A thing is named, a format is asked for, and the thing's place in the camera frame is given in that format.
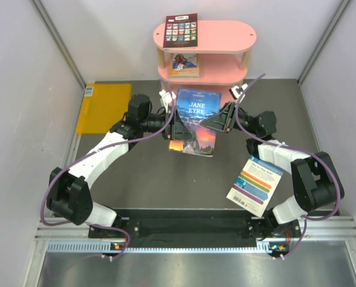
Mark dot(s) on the aluminium frame rail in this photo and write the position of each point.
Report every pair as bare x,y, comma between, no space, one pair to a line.
85,239

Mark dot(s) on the dark red book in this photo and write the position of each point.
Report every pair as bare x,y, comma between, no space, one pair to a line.
181,31

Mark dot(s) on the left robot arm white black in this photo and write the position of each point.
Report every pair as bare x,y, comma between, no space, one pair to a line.
68,194

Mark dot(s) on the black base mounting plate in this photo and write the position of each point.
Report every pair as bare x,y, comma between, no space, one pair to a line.
199,228

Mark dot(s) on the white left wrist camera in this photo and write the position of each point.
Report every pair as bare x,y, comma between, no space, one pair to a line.
166,98

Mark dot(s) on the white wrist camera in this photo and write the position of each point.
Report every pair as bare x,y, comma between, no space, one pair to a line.
236,91
166,98

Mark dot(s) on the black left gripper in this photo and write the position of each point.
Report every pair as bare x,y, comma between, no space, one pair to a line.
178,131

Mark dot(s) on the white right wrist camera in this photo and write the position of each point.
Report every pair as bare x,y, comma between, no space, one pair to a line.
236,91

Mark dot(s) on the pink three-tier shelf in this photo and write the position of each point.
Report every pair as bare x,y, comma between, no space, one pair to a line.
223,52

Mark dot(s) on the orange Othello book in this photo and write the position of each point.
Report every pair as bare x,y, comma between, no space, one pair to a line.
184,64

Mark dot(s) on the blue Jane Eyre book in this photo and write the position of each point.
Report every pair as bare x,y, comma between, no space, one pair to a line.
193,106

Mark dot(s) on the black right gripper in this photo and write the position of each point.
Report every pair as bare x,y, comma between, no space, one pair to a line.
223,120

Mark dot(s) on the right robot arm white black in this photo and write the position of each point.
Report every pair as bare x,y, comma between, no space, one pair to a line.
315,180

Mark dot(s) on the white colourful back-cover book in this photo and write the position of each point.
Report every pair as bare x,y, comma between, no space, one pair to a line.
255,186

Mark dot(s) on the yellow plastic file folder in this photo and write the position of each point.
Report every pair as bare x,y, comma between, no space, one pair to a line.
103,105

